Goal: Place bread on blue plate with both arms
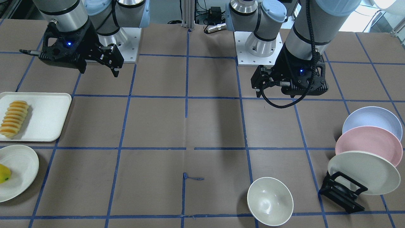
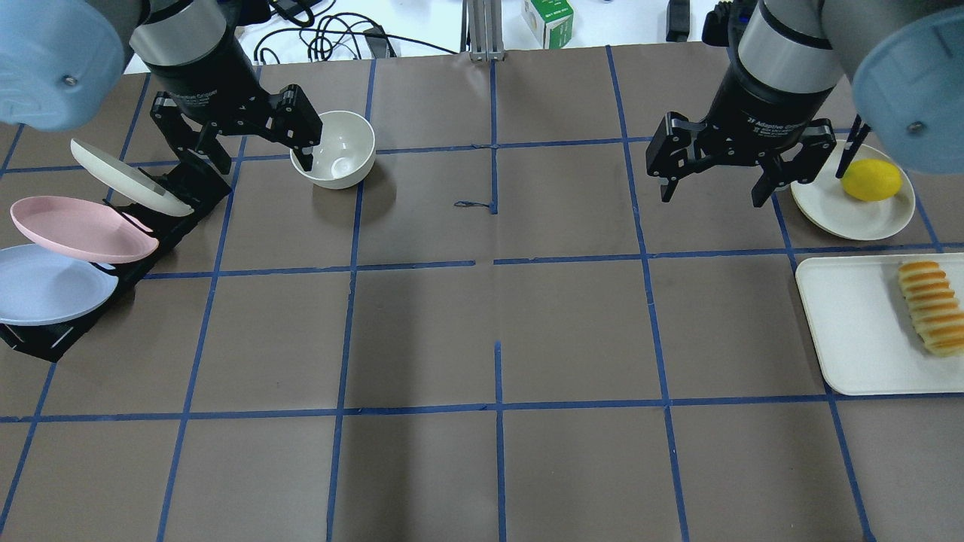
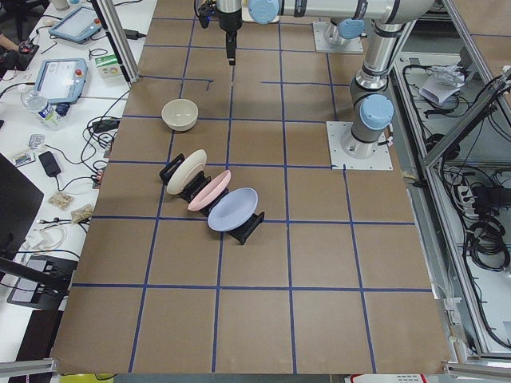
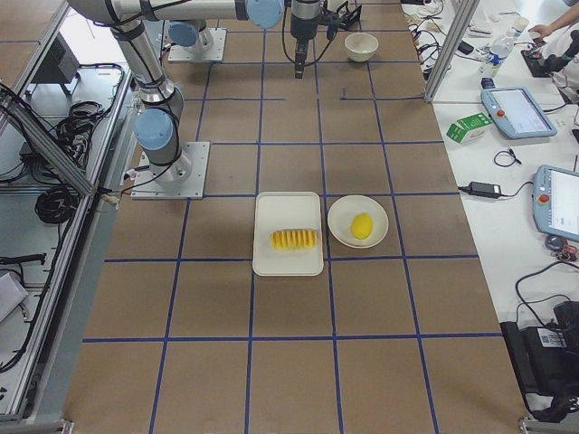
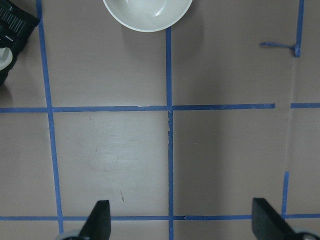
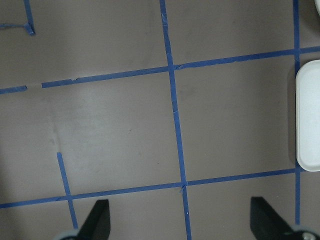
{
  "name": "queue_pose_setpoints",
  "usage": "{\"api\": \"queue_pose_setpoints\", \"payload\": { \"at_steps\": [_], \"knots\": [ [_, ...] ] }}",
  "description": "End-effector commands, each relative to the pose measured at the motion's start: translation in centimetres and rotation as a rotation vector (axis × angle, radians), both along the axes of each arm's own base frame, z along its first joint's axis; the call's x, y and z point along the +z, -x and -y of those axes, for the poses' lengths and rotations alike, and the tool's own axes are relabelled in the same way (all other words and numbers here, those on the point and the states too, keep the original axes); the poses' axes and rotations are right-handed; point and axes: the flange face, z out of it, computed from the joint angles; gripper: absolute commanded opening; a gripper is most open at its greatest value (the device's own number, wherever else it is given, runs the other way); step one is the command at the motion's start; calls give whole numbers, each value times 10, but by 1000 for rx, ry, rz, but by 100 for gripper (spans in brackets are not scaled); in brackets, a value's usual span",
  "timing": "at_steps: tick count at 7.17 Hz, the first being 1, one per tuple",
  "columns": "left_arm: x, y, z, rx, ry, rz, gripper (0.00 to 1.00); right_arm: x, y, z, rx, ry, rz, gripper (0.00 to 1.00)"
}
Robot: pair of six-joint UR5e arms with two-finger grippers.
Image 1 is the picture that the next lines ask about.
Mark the aluminium frame post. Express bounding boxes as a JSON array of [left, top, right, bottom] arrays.
[[180, 0, 196, 30]]

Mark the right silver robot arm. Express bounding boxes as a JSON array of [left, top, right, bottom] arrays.
[[20, 0, 150, 77]]

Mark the yellow lemon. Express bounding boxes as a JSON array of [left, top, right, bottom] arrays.
[[0, 164, 11, 184]]

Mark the silver cylinder connector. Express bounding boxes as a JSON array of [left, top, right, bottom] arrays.
[[204, 23, 227, 34]]

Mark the cream plate in rack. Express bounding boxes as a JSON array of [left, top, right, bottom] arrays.
[[328, 151, 401, 195]]

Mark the black plate rack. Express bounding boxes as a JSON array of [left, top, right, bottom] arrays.
[[318, 171, 368, 214]]

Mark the black power adapter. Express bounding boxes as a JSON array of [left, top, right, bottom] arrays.
[[207, 6, 222, 21]]

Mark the white rectangular tray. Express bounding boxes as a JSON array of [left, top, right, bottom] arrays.
[[0, 92, 72, 142]]

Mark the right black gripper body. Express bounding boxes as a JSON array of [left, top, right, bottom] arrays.
[[39, 19, 97, 74]]

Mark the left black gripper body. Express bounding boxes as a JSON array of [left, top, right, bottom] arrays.
[[273, 45, 328, 96]]

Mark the blue plate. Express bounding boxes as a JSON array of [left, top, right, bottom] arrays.
[[342, 106, 403, 140]]

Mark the white plate with lemon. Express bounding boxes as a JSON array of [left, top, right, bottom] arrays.
[[0, 145, 39, 202]]

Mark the black corrugated cable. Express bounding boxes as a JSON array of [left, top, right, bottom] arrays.
[[261, 0, 320, 109]]

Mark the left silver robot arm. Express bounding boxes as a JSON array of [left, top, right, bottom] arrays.
[[225, 0, 360, 97]]

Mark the pink plate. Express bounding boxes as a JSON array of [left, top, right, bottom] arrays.
[[335, 126, 403, 167]]

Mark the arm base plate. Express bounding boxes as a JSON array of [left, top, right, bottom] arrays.
[[234, 31, 283, 67], [98, 28, 143, 63]]

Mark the white bowl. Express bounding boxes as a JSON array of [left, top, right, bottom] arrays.
[[247, 177, 295, 226]]

